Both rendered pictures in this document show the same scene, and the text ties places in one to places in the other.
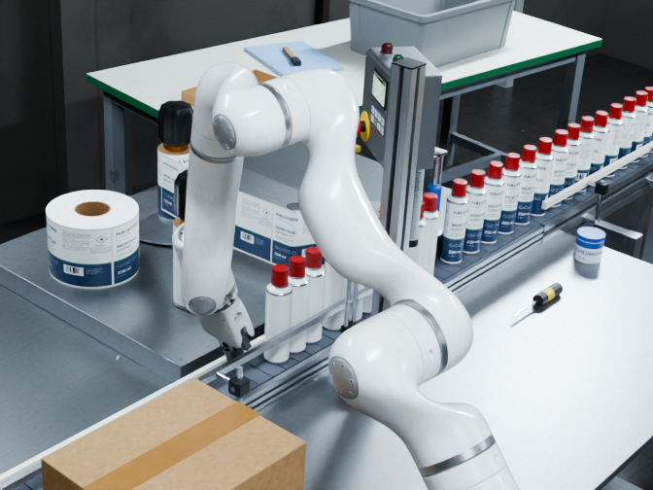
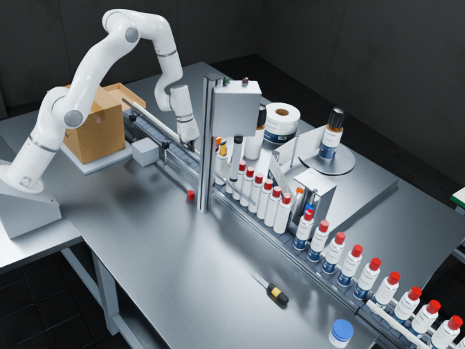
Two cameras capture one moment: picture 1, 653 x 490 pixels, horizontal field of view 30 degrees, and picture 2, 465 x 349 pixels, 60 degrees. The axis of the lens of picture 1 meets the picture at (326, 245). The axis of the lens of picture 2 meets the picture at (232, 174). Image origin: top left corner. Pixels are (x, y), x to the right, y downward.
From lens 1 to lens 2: 2.73 m
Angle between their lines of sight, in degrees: 76
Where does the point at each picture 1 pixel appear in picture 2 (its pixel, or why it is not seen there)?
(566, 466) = (121, 256)
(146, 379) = not seen: hidden behind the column
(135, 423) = (100, 92)
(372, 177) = (423, 245)
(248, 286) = (264, 170)
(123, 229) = (269, 120)
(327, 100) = (112, 26)
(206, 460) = not seen: hidden behind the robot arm
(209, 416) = (97, 104)
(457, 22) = not seen: outside the picture
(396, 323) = (58, 92)
